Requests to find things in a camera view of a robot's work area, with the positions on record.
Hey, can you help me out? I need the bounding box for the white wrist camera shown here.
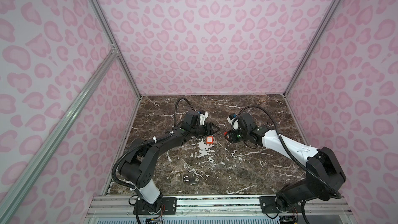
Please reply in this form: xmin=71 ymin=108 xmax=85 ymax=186
xmin=199 ymin=110 xmax=209 ymax=126
xmin=227 ymin=114 xmax=239 ymax=131

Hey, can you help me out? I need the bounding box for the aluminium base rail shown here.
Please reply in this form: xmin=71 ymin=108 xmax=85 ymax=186
xmin=84 ymin=195 xmax=356 ymax=224

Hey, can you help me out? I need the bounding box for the small black padlock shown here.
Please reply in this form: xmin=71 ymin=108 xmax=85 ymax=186
xmin=183 ymin=175 xmax=199 ymax=186

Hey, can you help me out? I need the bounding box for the aluminium corner frame post left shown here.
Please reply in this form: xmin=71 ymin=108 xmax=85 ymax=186
xmin=88 ymin=0 xmax=142 ymax=100

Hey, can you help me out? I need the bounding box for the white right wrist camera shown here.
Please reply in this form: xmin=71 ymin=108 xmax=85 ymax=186
xmin=227 ymin=114 xmax=239 ymax=131

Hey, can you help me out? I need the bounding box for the aluminium diagonal frame bar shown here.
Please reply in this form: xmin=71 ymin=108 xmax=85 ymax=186
xmin=0 ymin=48 xmax=119 ymax=224

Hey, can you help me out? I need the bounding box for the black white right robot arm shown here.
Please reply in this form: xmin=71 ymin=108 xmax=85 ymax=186
xmin=224 ymin=113 xmax=346 ymax=213

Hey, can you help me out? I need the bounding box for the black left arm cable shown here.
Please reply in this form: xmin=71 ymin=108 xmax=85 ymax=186
xmin=110 ymin=97 xmax=197 ymax=190

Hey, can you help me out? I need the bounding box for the aluminium corner frame post right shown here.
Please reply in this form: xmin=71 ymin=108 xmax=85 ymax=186
xmin=283 ymin=0 xmax=344 ymax=98

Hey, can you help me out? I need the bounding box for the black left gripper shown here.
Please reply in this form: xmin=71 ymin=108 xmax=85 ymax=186
xmin=191 ymin=122 xmax=221 ymax=139

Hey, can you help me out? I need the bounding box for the red padlock with steel shackle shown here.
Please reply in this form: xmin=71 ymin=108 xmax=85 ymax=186
xmin=206 ymin=136 xmax=215 ymax=145

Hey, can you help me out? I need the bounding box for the aluminium corner frame post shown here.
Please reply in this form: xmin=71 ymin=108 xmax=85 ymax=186
xmin=88 ymin=0 xmax=142 ymax=100
xmin=283 ymin=0 xmax=344 ymax=98

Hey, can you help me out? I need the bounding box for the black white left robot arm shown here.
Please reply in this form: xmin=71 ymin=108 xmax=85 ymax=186
xmin=111 ymin=110 xmax=220 ymax=215

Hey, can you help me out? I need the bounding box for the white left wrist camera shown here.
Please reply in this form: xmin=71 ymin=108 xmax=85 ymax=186
xmin=199 ymin=110 xmax=209 ymax=126

